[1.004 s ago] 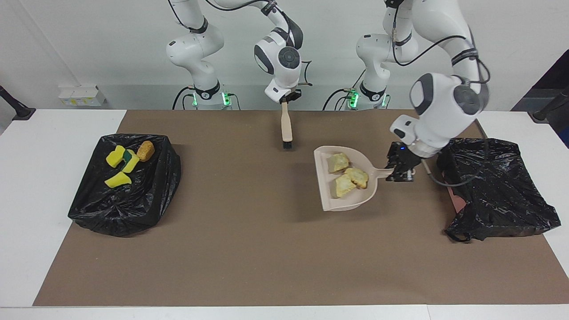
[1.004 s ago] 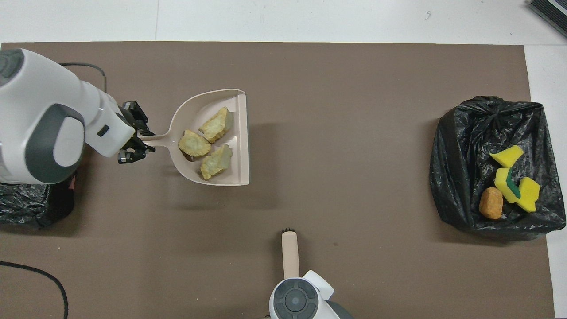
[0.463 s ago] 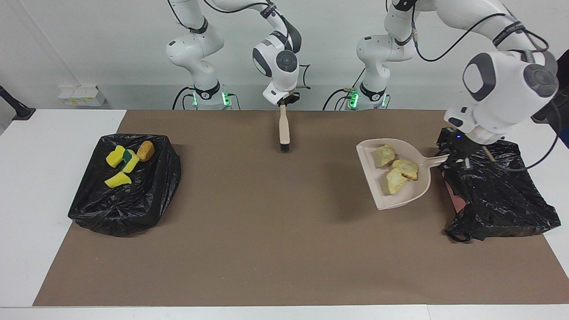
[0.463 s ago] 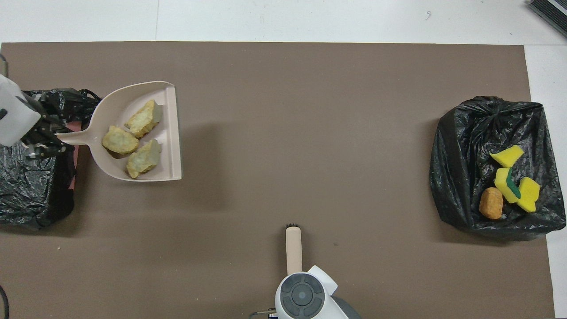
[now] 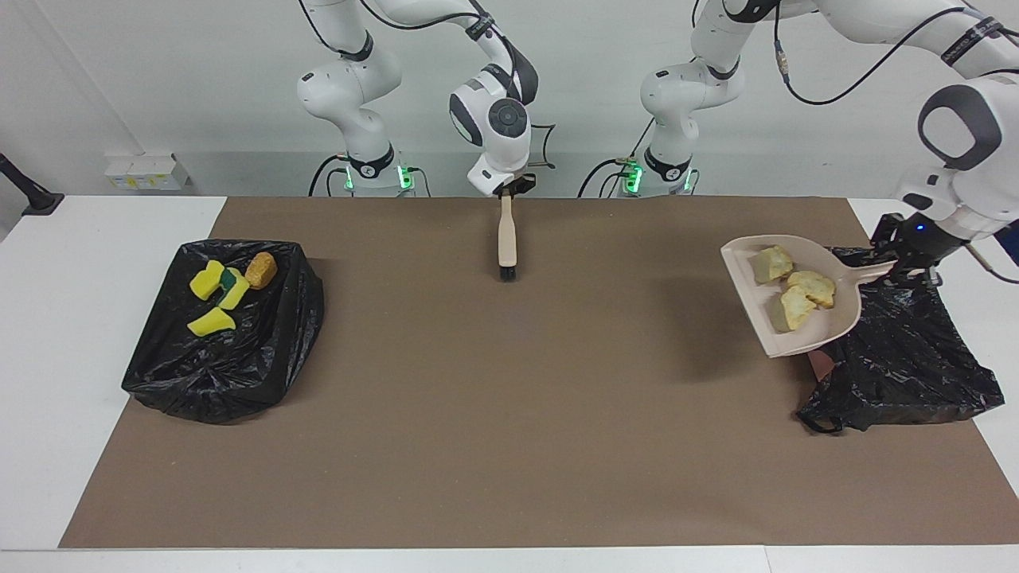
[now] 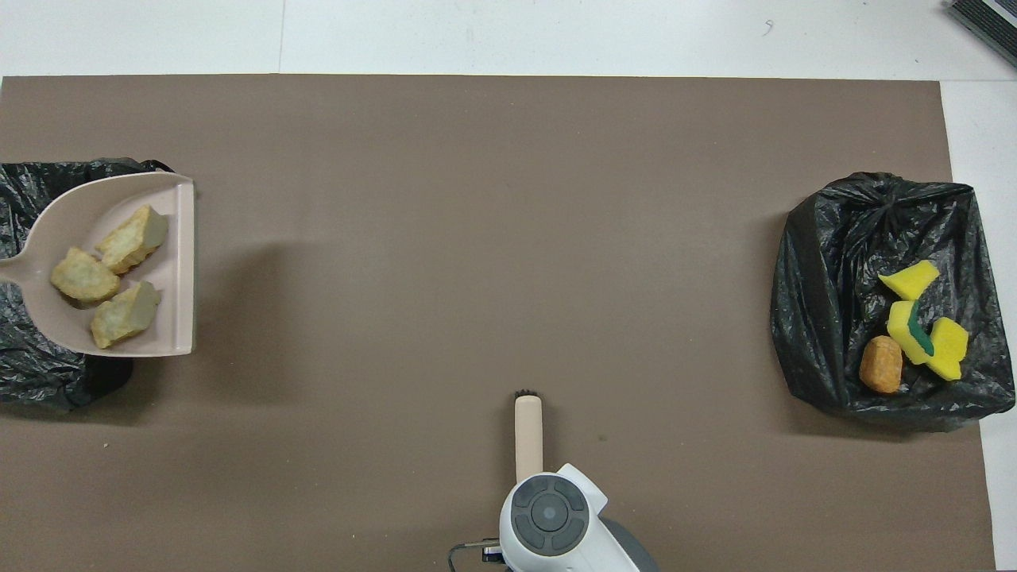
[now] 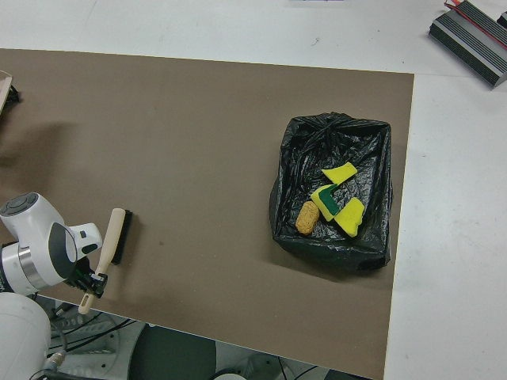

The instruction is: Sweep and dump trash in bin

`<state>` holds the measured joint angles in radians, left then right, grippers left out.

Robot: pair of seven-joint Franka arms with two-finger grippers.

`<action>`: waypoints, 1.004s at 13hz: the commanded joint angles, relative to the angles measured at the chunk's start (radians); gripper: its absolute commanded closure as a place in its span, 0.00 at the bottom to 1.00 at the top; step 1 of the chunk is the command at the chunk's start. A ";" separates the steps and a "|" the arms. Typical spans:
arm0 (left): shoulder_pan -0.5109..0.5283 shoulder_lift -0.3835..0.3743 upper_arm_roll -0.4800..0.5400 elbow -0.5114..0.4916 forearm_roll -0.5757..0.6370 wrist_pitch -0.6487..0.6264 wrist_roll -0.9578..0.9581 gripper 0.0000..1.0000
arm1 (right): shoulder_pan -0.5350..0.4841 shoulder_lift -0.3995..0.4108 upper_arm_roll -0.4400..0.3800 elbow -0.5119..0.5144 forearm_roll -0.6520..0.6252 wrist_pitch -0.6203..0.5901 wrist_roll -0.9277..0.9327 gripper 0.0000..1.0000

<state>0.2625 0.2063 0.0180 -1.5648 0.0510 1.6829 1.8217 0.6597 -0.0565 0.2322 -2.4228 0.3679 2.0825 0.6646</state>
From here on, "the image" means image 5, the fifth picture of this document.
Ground brown bread roll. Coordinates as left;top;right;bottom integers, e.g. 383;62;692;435
244;252;279;290

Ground pale round bread chunk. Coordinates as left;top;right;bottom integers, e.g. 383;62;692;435
779;285;817;333

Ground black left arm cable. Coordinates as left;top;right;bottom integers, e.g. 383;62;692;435
774;0;1019;285

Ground green and yellow sponge piece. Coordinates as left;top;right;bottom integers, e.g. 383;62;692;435
219;268;252;311

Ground beige hand brush black bristles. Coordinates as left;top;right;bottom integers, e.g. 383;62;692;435
497;195;518;281

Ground orange crust bread chunk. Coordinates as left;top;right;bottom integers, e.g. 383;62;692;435
787;271;837;310

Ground white wall socket box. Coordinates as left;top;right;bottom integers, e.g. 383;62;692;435
104;154;192;192

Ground black plastic trash bag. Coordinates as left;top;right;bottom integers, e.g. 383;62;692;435
796;247;1005;435
121;239;326;424

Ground brown table mat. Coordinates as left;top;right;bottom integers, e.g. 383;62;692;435
59;197;1019;550

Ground beige plastic dustpan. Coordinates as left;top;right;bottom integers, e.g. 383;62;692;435
720;235;899;359

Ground black base power cable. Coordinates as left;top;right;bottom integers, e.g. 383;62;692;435
308;155;351;197
577;158;638;198

